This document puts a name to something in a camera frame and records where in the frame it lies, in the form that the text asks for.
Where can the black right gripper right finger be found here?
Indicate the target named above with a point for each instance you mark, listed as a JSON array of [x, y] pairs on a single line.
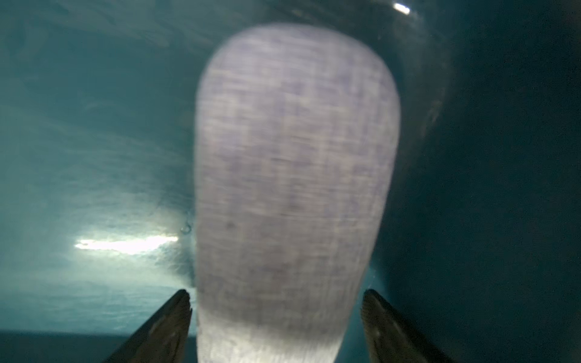
[[391, 338]]

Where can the teal plastic storage box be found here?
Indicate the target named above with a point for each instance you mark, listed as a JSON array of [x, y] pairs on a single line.
[[480, 241]]

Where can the lavender fabric glasses case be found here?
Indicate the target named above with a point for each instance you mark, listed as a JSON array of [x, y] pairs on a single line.
[[297, 130]]

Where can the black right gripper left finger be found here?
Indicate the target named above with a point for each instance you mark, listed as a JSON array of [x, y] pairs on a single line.
[[162, 338]]

